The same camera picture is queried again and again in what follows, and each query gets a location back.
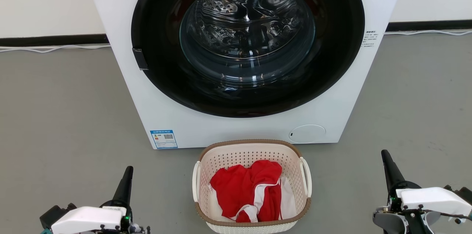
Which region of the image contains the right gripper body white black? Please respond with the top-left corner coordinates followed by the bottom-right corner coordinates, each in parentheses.
top-left (387, 182), bottom-right (472, 234)

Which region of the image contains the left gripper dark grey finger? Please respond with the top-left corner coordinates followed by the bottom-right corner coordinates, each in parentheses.
top-left (112, 166), bottom-right (134, 209)

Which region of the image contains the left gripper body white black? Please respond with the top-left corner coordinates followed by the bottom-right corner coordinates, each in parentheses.
top-left (40, 200), bottom-right (132, 234)

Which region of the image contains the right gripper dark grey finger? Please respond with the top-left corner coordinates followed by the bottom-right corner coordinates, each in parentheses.
top-left (381, 149), bottom-right (406, 192)

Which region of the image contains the cream perforated laundry basket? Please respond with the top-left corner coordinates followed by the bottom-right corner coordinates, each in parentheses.
top-left (192, 139), bottom-right (312, 234)

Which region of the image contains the blue energy label sticker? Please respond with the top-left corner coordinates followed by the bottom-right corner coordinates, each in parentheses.
top-left (150, 130), bottom-right (178, 149)

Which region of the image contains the round white filter cover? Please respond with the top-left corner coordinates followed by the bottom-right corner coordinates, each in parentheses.
top-left (288, 124), bottom-right (326, 144)

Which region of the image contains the white garment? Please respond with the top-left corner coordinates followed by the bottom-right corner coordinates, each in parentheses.
top-left (208, 177), bottom-right (297, 222)

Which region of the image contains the white front-load washing machine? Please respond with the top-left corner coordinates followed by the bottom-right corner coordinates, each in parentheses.
top-left (82, 0), bottom-right (410, 149)

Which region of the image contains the red garment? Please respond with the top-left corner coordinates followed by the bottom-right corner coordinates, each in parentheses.
top-left (209, 160), bottom-right (283, 223)

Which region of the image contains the black washer door latch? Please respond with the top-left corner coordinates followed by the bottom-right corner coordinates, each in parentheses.
top-left (132, 48), bottom-right (149, 71)

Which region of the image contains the small printed text sticker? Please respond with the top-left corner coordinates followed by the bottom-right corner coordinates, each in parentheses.
top-left (363, 30), bottom-right (378, 48)

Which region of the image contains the round black glass washer door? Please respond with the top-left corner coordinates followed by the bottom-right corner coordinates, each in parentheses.
top-left (131, 0), bottom-right (365, 118)

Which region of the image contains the black baseboard strip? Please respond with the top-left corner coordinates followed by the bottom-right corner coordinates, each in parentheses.
top-left (386, 20), bottom-right (472, 32)
top-left (0, 34), bottom-right (109, 47)

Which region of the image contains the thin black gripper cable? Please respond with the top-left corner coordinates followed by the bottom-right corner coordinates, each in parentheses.
top-left (424, 210), bottom-right (472, 223)

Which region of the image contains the white floor cable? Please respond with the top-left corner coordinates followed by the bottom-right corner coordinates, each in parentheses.
top-left (385, 29), bottom-right (472, 36)
top-left (0, 44), bottom-right (111, 53)

